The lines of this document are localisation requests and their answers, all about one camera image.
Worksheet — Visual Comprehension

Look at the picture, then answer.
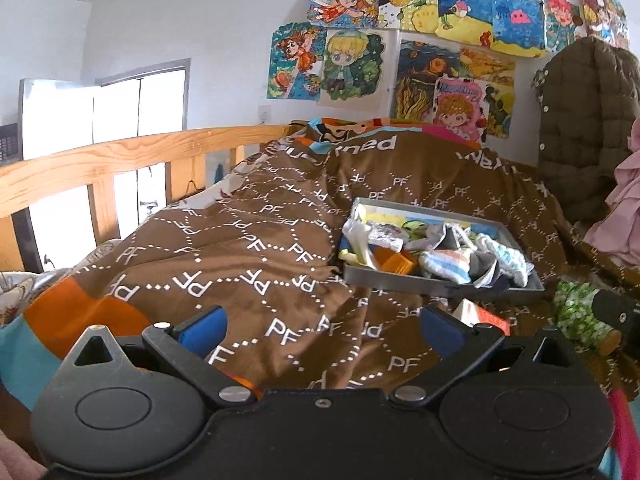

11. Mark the pink cloth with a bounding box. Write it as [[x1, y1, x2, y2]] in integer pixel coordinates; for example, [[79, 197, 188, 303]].
[[582, 120, 640, 266]]

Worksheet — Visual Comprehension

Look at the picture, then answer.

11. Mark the red-haired child poster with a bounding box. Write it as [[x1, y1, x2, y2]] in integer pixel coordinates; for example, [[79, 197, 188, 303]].
[[541, 0, 583, 53]]

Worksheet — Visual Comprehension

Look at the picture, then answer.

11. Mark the white teal-trimmed cloth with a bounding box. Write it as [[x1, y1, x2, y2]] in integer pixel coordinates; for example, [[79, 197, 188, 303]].
[[474, 232, 533, 288]]

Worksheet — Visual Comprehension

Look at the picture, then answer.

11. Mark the flying orange-haired girl poster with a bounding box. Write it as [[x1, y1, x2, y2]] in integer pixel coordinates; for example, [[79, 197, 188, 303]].
[[307, 0, 383, 28]]

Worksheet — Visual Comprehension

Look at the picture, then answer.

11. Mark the orange plastic cup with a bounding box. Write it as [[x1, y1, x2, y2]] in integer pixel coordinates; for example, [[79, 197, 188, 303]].
[[370, 246, 418, 277]]

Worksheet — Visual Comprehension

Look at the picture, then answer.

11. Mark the blond boy green poster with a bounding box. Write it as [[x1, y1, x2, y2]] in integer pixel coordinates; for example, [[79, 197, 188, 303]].
[[320, 27, 391, 106]]

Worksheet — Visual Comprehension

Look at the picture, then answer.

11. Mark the grey tray with cartoon painting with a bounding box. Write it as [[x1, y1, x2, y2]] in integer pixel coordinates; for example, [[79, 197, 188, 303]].
[[337, 197, 546, 303]]

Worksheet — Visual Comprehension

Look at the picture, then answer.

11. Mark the grey cloth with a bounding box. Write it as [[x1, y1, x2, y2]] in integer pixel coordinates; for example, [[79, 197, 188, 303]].
[[425, 222, 476, 256]]

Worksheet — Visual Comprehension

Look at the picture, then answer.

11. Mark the blue sea yellow sand painting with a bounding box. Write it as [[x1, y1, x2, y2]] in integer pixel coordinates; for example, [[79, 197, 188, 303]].
[[435, 0, 548, 58]]

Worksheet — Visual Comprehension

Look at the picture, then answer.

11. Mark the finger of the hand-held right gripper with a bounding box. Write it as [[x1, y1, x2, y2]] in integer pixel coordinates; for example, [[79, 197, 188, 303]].
[[592, 290, 640, 333]]

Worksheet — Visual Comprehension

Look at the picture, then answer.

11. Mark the window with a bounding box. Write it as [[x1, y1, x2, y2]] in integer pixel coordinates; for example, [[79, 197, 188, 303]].
[[17, 57, 193, 271]]

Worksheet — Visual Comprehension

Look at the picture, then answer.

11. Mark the swimming orange-haired girl poster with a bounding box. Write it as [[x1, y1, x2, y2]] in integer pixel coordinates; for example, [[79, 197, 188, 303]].
[[267, 22, 328, 101]]

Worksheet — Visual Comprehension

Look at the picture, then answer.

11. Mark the pink-framed blond child poster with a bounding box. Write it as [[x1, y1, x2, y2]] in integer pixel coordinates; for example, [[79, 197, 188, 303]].
[[432, 77, 488, 143]]

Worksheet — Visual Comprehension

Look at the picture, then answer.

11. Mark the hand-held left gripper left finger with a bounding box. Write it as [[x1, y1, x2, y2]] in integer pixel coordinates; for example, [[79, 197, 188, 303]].
[[64, 305, 258, 408]]

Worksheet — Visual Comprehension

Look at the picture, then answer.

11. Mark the orange white small box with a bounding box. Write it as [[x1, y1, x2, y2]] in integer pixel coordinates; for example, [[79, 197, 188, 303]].
[[452, 299, 512, 337]]

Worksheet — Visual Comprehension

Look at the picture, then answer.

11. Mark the brown printed blanket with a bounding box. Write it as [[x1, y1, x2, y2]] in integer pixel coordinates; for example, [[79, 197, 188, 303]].
[[0, 117, 640, 480]]

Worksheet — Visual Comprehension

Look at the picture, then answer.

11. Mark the red background child poster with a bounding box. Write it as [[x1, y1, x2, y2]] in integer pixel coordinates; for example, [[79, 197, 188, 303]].
[[575, 0, 630, 51]]

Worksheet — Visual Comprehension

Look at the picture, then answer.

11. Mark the black grille appliance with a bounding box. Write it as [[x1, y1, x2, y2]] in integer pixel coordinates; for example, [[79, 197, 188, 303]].
[[0, 122, 21, 163]]

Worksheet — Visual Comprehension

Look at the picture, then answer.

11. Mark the green patterned roll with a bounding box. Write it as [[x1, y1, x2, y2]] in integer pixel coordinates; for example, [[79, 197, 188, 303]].
[[552, 280, 626, 359]]

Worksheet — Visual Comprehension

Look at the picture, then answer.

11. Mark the pink fleece clothing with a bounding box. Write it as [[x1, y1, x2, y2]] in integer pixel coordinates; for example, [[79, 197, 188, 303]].
[[0, 427, 48, 480]]

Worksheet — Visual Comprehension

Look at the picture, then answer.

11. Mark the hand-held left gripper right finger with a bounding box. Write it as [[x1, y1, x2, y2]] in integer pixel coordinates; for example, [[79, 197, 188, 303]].
[[389, 306, 581, 408]]

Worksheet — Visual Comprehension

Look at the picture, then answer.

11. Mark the starry swirl painting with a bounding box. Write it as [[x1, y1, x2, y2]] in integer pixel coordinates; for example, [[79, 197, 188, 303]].
[[390, 40, 516, 138]]

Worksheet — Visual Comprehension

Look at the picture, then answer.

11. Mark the olive puffer jacket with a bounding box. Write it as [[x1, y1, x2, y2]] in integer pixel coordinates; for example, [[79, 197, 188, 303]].
[[532, 37, 640, 223]]

